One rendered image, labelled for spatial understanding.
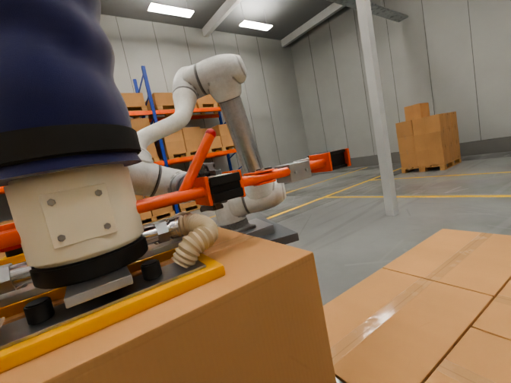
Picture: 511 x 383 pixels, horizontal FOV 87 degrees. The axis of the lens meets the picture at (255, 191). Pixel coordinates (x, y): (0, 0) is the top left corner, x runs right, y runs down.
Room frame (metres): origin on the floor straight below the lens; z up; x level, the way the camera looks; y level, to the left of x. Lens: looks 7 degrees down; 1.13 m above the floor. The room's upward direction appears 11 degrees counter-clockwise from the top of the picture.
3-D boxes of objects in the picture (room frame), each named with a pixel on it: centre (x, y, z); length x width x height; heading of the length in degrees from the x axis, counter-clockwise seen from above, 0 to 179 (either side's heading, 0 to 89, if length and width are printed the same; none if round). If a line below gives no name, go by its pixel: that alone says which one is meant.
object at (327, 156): (0.76, -0.22, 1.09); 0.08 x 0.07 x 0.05; 121
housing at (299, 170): (0.69, -0.10, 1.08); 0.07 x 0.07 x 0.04; 31
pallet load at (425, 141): (7.09, -4.76, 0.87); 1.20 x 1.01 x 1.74; 126
